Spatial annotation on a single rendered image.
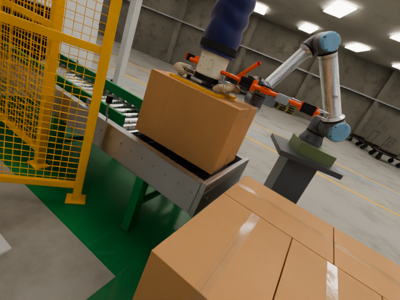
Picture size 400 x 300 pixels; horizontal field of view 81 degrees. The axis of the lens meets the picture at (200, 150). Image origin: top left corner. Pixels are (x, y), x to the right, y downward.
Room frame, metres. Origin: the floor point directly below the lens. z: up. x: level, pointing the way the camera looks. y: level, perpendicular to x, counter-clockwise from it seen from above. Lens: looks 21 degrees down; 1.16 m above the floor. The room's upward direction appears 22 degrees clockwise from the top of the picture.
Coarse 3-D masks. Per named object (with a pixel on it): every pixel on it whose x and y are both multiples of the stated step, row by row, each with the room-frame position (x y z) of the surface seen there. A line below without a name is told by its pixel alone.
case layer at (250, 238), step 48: (240, 192) 1.22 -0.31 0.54; (192, 240) 0.70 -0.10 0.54; (240, 240) 0.81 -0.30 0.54; (288, 240) 0.94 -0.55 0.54; (336, 240) 1.12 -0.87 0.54; (144, 288) 0.58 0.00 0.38; (192, 288) 0.52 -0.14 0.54; (240, 288) 0.58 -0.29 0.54; (288, 288) 0.66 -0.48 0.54; (336, 288) 0.76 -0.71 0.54; (384, 288) 0.88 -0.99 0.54
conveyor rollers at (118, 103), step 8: (64, 72) 2.19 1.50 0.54; (72, 72) 2.27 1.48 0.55; (72, 80) 2.01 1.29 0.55; (80, 80) 2.09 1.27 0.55; (88, 80) 2.24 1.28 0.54; (88, 88) 1.97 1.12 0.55; (104, 96) 1.93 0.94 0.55; (112, 104) 1.81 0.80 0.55; (120, 104) 1.88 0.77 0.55; (128, 104) 1.97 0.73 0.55; (128, 112) 1.84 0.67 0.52; (136, 112) 1.84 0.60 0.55; (128, 120) 1.62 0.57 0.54; (136, 120) 1.70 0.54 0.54; (128, 128) 1.50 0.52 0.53; (136, 136) 1.47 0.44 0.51; (144, 136) 1.43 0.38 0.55; (152, 144) 1.37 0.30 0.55; (160, 144) 1.44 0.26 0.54; (168, 152) 1.38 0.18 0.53; (176, 160) 1.32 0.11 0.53; (200, 168) 1.30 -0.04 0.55; (224, 168) 1.45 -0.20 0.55; (200, 176) 1.26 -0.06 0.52
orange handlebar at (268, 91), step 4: (192, 60) 1.50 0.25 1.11; (196, 60) 1.49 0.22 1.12; (220, 72) 1.42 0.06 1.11; (224, 72) 1.41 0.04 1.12; (228, 76) 1.40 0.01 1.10; (232, 76) 1.39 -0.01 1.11; (236, 76) 1.39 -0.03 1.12; (236, 80) 1.39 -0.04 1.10; (256, 88) 1.34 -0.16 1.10; (260, 88) 1.33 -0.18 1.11; (264, 88) 1.32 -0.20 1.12; (264, 92) 1.32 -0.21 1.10; (268, 92) 1.31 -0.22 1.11; (272, 92) 1.30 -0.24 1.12; (292, 100) 1.26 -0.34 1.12; (292, 104) 1.26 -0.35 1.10; (296, 104) 1.25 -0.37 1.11; (300, 104) 1.24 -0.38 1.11; (316, 112) 1.21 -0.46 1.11
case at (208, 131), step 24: (168, 72) 1.56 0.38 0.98; (144, 96) 1.42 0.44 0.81; (168, 96) 1.36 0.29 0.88; (192, 96) 1.30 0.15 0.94; (144, 120) 1.40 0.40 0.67; (168, 120) 1.34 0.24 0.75; (192, 120) 1.29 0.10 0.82; (216, 120) 1.24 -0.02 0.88; (240, 120) 1.30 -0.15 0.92; (168, 144) 1.32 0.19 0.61; (192, 144) 1.27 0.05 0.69; (216, 144) 1.22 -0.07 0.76; (240, 144) 1.56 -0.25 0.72; (216, 168) 1.25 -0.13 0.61
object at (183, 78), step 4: (172, 76) 1.40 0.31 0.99; (176, 76) 1.39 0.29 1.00; (180, 76) 1.40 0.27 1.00; (184, 76) 1.45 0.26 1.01; (188, 76) 1.40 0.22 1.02; (180, 80) 1.38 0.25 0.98; (184, 80) 1.37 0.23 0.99; (188, 80) 1.38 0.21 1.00; (192, 80) 1.41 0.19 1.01; (188, 84) 1.36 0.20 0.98; (192, 84) 1.35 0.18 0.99; (196, 84) 1.35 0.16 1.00; (200, 84) 1.39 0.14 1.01; (208, 84) 1.35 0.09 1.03; (196, 88) 1.33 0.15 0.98; (200, 88) 1.33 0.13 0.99; (204, 88) 1.33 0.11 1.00; (208, 88) 1.36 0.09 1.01; (208, 92) 1.30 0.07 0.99; (212, 92) 1.30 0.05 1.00; (216, 92) 1.31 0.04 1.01; (216, 96) 1.28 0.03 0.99; (220, 96) 1.32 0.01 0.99
